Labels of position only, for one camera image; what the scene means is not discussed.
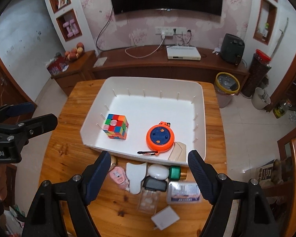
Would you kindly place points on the white plastic holder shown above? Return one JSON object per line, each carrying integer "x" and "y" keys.
{"x": 135, "y": 177}

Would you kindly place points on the clear box with blue label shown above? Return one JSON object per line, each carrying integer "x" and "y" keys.
{"x": 183, "y": 193}

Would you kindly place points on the wooden door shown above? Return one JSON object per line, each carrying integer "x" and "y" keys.
{"x": 5, "y": 88}

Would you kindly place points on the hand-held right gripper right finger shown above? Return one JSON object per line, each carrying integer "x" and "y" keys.
{"x": 199, "y": 175}

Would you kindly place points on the white paper pad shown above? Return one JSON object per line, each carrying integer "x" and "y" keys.
{"x": 100, "y": 61}

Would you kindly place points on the brown printed carton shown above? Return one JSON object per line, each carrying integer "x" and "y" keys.
{"x": 266, "y": 172}

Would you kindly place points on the long wooden television cabinet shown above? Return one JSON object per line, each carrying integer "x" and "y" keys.
{"x": 150, "y": 64}

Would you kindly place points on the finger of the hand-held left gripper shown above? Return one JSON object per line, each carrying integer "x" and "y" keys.
{"x": 39, "y": 124}
{"x": 22, "y": 108}

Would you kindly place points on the white plastic storage tray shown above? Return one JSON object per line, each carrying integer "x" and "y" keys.
{"x": 150, "y": 108}

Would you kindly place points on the white set-top box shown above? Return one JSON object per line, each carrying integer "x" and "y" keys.
{"x": 183, "y": 53}

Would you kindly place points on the yellow oil bottle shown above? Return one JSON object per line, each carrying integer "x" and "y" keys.
{"x": 281, "y": 109}

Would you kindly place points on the green cap gold bottle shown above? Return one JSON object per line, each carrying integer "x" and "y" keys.
{"x": 176, "y": 173}

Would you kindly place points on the small wooden side cabinet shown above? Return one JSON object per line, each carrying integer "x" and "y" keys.
{"x": 76, "y": 76}

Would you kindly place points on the bottle with green cap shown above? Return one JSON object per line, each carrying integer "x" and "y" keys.
{"x": 265, "y": 30}

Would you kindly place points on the white oval case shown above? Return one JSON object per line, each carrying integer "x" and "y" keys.
{"x": 157, "y": 172}

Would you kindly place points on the white charger adapter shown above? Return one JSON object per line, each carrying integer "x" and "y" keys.
{"x": 165, "y": 218}

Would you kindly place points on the dark cylinder with red lid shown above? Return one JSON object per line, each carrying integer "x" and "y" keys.
{"x": 256, "y": 74}

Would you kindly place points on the black charger adapter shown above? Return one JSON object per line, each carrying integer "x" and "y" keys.
{"x": 154, "y": 185}

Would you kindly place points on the grey curved sword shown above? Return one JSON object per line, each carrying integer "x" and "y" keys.
{"x": 281, "y": 39}

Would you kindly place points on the pink plastic object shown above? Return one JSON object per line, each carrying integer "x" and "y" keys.
{"x": 117, "y": 176}

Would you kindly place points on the pile of peaches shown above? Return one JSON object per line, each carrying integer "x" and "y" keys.
{"x": 74, "y": 53}

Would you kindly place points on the multicolour puzzle cube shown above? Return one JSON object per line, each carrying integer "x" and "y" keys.
{"x": 114, "y": 127}

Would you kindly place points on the black air fryer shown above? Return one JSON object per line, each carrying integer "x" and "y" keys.
{"x": 233, "y": 49}

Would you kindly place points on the red tissue box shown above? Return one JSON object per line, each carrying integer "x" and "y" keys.
{"x": 56, "y": 66}

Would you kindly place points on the white wall outlet row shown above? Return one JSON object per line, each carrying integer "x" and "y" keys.
{"x": 172, "y": 30}

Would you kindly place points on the yellow rim waste bin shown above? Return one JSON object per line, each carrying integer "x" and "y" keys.
{"x": 225, "y": 93}

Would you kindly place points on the clear plastic container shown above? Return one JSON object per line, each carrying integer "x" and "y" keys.
{"x": 148, "y": 202}

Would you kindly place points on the white plastic bucket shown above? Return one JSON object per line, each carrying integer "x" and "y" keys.
{"x": 260, "y": 100}

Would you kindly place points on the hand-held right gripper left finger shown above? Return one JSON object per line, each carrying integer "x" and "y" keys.
{"x": 98, "y": 175}

